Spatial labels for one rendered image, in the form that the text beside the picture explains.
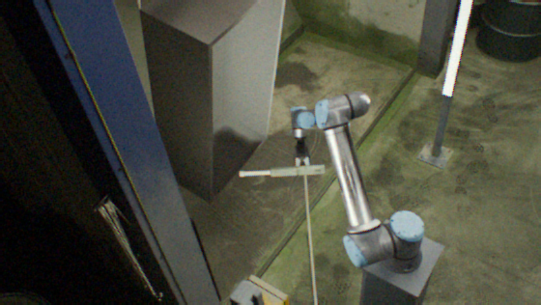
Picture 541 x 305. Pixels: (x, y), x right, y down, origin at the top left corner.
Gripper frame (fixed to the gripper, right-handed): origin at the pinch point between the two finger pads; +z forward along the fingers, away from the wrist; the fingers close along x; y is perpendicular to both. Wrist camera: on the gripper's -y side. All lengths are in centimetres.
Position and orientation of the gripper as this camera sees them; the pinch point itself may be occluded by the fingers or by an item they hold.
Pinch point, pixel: (302, 170)
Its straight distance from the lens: 289.9
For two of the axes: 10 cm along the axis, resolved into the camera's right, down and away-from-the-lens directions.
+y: 0.6, -2.3, 9.7
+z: 0.9, 9.7, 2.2
